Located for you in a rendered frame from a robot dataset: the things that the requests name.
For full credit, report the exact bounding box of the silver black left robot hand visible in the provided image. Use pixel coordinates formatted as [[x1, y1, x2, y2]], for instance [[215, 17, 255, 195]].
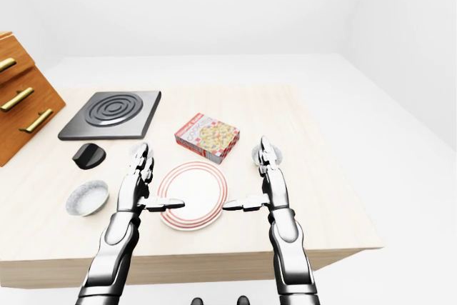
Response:
[[116, 142, 186, 215]]

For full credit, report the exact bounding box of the brass drawer handle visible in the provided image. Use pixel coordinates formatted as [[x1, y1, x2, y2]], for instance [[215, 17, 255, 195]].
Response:
[[0, 86, 36, 113], [0, 57, 18, 73], [19, 108, 54, 134]]

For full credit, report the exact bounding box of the wooden cabinet with drawers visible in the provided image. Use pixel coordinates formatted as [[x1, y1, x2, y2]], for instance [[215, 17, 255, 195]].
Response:
[[0, 31, 67, 168]]

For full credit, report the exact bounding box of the printed cookies box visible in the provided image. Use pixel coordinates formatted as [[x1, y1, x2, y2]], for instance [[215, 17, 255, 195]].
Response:
[[174, 113, 241, 166]]

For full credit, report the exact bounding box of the flat dark stove plate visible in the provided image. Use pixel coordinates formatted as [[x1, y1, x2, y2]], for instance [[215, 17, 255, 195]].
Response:
[[57, 91, 162, 141]]

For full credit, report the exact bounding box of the white plate with red rings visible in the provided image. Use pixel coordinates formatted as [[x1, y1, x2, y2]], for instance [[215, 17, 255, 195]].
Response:
[[157, 161, 229, 231]]

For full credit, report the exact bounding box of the round black stove knob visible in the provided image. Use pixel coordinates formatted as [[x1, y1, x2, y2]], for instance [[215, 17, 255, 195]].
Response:
[[71, 143, 107, 171]]

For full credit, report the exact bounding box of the wooden drawer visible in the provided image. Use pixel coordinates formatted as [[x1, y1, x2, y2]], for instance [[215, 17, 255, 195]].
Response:
[[0, 66, 53, 120], [0, 85, 67, 168], [0, 37, 37, 84]]

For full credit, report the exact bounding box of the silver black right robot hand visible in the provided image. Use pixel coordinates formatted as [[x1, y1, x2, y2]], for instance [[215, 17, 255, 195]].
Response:
[[221, 136, 291, 214]]

